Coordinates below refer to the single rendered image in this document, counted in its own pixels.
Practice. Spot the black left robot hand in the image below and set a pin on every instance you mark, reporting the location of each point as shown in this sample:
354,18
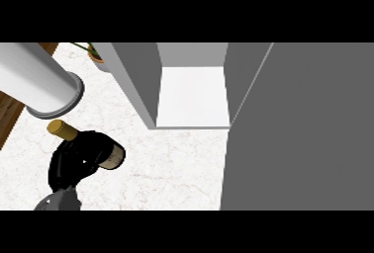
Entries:
67,166

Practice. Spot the dark wine bottle yellow cap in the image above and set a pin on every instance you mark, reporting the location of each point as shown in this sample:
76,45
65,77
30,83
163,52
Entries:
62,129

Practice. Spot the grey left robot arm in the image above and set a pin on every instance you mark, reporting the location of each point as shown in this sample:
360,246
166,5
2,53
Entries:
59,201

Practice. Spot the grey open cabinet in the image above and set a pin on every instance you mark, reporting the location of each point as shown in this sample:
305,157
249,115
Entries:
193,95

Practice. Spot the dark grey cabinet door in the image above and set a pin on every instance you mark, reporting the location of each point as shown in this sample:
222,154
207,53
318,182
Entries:
302,131

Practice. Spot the white cylinder with grey rim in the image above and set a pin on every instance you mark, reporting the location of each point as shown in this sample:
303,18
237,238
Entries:
34,79

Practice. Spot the potted green plant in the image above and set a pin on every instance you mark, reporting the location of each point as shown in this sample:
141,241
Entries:
96,56

